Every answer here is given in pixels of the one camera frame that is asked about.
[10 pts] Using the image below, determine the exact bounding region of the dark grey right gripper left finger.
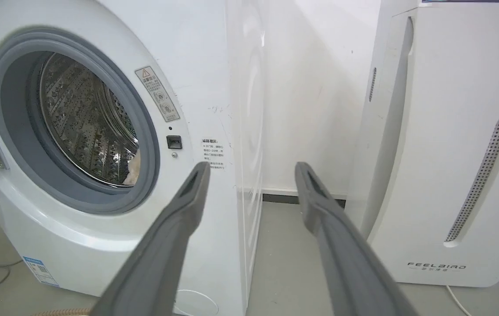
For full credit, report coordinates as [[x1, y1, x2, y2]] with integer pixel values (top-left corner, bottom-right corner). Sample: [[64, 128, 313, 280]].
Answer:
[[90, 162, 211, 316]]

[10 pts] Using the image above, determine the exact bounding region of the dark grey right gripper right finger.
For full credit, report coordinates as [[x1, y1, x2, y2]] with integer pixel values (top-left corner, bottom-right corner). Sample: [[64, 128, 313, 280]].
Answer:
[[295, 162, 420, 316]]

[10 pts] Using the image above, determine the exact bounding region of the white front-load washing machine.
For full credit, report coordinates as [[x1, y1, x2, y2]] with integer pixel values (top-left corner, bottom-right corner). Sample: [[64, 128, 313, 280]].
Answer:
[[0, 0, 266, 316]]

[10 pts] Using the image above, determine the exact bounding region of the beige item inside drum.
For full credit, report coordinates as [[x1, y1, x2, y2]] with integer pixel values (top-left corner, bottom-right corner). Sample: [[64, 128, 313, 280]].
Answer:
[[123, 153, 140, 187]]

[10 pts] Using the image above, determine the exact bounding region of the white Feelbird air purifier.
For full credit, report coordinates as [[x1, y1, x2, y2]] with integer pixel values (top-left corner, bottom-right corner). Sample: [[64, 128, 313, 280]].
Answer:
[[346, 0, 499, 288]]

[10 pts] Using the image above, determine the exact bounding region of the white power cord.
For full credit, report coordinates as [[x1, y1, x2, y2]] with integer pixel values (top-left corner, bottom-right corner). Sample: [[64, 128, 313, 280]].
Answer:
[[446, 285, 473, 316]]

